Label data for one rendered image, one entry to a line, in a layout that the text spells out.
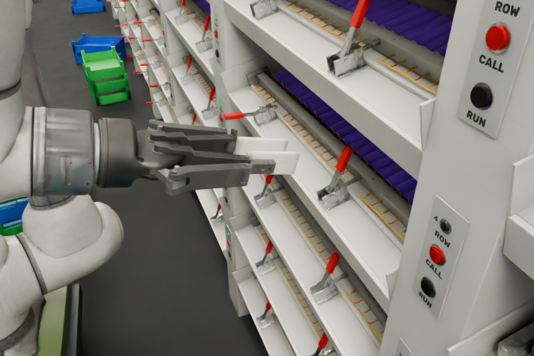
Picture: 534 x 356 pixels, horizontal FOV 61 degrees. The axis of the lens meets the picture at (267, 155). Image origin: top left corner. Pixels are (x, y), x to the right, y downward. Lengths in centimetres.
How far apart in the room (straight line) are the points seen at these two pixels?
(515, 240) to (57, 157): 39
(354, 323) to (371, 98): 39
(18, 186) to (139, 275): 119
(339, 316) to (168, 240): 107
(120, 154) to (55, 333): 81
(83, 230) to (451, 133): 88
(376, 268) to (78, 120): 38
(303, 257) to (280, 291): 22
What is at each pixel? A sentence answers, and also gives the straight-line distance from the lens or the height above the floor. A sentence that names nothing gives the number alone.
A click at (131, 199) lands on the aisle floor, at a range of 197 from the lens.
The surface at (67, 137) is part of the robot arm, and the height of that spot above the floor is 95.
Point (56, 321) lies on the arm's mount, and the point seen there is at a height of 25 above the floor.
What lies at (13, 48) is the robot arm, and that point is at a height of 104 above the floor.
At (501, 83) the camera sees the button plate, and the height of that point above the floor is 104.
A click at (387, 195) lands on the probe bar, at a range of 63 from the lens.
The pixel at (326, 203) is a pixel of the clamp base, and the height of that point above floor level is 77.
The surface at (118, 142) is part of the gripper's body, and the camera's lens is 48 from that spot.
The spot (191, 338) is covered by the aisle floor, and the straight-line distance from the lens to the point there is 145.
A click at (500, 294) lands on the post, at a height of 85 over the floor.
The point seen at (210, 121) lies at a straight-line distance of 130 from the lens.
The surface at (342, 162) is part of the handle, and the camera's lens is 63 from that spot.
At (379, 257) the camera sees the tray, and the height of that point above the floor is 76.
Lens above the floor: 117
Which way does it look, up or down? 33 degrees down
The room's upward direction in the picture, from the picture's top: straight up
